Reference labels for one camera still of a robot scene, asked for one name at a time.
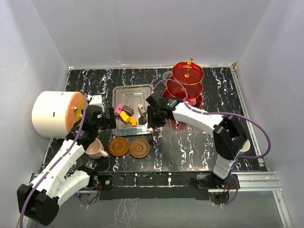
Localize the pink ceramic cup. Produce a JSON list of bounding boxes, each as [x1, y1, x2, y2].
[[85, 138, 109, 160]]

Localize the brown wooden coaster left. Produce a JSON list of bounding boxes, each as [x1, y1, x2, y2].
[[108, 137, 130, 157]]

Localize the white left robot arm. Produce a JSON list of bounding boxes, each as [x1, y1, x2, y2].
[[17, 105, 116, 228]]

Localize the pink square cake block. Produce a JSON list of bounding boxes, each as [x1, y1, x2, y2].
[[114, 103, 123, 116]]

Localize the aluminium frame rail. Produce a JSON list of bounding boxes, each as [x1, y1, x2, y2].
[[230, 63, 293, 228]]

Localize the clear tape roll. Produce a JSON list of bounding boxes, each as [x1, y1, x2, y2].
[[162, 71, 172, 79]]

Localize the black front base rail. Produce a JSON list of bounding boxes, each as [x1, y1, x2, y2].
[[97, 171, 239, 200]]

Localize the dark chocolate cookie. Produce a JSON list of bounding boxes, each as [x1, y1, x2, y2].
[[138, 116, 147, 125]]

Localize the salmon pink cake piece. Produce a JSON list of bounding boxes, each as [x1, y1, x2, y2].
[[187, 99, 196, 106]]

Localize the red three-tier cake stand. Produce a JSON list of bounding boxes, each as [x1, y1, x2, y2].
[[162, 58, 204, 108]]

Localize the silver metal tray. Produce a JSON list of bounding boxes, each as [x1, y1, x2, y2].
[[112, 84, 153, 136]]

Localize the yellow orange cake piece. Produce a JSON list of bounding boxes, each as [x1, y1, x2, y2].
[[119, 111, 131, 123]]

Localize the brown wooden coaster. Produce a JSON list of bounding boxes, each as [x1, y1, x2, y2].
[[129, 139, 150, 159], [108, 137, 130, 157]]

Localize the blue ceramic cup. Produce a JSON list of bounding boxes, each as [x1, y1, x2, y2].
[[238, 140, 251, 156]]

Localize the orange fish shaped pastry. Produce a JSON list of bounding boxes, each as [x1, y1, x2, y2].
[[130, 116, 137, 126]]

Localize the brown chocolate layered cake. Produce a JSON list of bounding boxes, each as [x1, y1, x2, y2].
[[122, 105, 134, 116]]

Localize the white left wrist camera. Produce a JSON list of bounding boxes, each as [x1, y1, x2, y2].
[[86, 95, 104, 111]]

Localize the white cylindrical drum container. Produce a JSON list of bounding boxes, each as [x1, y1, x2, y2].
[[32, 91, 84, 139]]

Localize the green striped macaron cake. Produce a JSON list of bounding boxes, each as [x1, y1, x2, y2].
[[138, 104, 146, 116]]

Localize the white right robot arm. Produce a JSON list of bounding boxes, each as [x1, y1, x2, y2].
[[146, 92, 250, 189]]

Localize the silver metal serving tongs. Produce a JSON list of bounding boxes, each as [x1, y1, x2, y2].
[[143, 115, 158, 134]]

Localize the brown wooden coaster right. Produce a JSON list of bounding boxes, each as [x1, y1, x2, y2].
[[129, 139, 150, 159]]

